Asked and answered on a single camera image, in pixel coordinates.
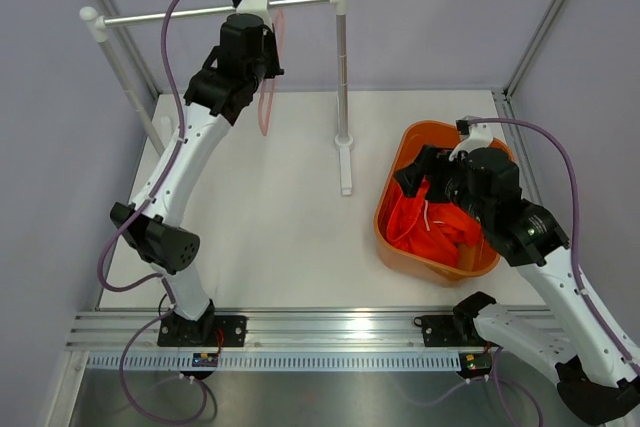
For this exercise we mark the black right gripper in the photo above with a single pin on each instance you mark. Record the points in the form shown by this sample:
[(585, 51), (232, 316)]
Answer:
[(434, 161)]

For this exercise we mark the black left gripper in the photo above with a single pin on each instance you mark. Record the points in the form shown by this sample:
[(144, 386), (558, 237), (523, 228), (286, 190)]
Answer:
[(268, 41)]

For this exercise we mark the pink clothes hanger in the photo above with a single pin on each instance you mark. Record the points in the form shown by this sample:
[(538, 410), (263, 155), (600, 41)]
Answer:
[(268, 87)]

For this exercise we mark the orange shorts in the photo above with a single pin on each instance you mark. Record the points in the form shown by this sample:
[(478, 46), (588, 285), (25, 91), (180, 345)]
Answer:
[(433, 231)]

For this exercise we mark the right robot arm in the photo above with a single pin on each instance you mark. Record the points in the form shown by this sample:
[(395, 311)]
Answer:
[(591, 375)]

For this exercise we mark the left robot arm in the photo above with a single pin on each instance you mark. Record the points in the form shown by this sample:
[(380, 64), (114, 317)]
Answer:
[(151, 223)]

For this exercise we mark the orange plastic laundry basket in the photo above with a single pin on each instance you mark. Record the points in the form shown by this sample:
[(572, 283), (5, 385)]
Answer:
[(473, 262)]

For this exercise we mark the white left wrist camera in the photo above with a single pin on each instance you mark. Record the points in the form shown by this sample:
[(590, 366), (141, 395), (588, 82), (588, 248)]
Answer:
[(259, 8)]

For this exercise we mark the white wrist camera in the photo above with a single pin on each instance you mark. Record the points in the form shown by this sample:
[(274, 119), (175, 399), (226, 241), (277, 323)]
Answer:
[(473, 134), (259, 8)]

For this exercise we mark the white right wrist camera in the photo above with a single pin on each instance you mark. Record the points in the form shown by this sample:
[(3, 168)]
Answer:
[(473, 134)]

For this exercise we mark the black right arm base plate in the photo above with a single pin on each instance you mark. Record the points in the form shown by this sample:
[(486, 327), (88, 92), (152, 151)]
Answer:
[(448, 331)]

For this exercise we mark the white slotted cable duct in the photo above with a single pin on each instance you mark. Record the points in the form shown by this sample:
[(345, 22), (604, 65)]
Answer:
[(236, 361)]

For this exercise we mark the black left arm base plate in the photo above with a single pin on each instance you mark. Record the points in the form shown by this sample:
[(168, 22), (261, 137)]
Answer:
[(229, 330)]

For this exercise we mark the aluminium mounting rail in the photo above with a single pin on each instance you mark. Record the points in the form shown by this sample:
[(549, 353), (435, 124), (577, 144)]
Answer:
[(262, 330)]

